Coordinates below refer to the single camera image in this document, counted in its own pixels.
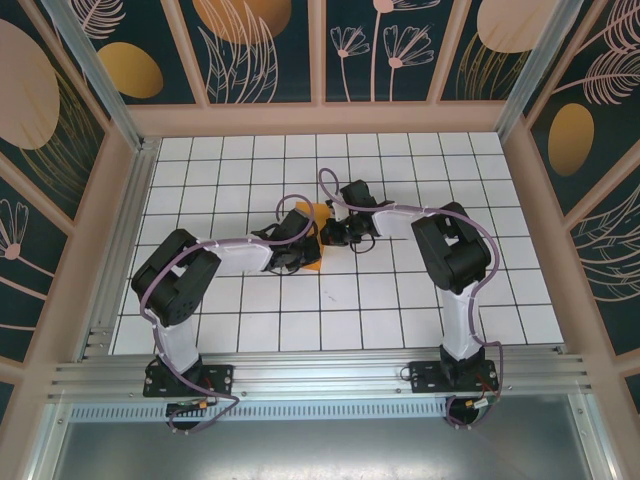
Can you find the orange paper sheet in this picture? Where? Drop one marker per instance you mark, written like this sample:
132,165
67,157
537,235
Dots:
320,210

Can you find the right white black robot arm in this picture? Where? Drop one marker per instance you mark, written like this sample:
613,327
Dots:
455,320

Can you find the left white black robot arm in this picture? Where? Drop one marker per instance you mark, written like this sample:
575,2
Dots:
180,345

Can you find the grey sheet metal panel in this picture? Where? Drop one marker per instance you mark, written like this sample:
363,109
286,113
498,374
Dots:
320,450

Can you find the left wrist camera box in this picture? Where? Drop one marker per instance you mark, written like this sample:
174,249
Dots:
295,223

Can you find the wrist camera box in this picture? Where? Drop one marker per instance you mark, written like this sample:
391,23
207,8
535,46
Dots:
295,223
357,192

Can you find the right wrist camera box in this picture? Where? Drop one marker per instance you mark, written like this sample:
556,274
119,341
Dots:
357,192

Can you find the long aluminium mounting rail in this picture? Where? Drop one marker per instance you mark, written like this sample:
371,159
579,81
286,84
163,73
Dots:
320,370

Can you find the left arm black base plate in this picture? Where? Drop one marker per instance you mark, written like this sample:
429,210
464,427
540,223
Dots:
222,372

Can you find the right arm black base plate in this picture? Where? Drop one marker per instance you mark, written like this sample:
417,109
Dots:
425,375

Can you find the aluminium side rail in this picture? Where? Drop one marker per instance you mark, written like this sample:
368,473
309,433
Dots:
140,190

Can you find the aluminium frame post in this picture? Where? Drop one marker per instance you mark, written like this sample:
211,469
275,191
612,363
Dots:
542,65
92,65

